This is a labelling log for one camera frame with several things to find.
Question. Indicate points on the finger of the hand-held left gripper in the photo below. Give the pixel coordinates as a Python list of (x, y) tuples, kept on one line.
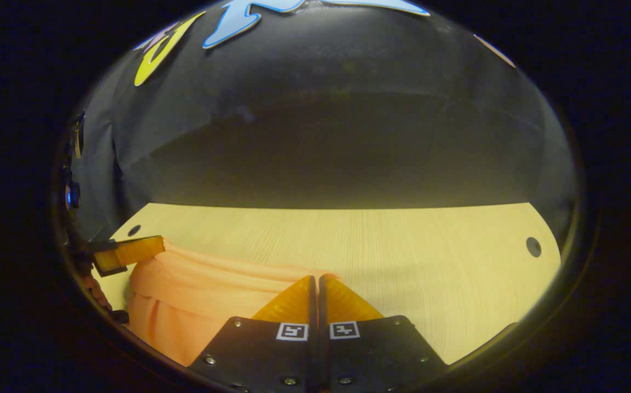
[(102, 247)]

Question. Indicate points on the black backdrop cloth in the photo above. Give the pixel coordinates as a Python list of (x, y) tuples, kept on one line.
[(321, 136)]

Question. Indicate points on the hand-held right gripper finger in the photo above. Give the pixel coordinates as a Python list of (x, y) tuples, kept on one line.
[(313, 305), (321, 305)]

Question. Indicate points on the orange T-shirt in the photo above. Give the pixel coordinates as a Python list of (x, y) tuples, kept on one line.
[(195, 295)]

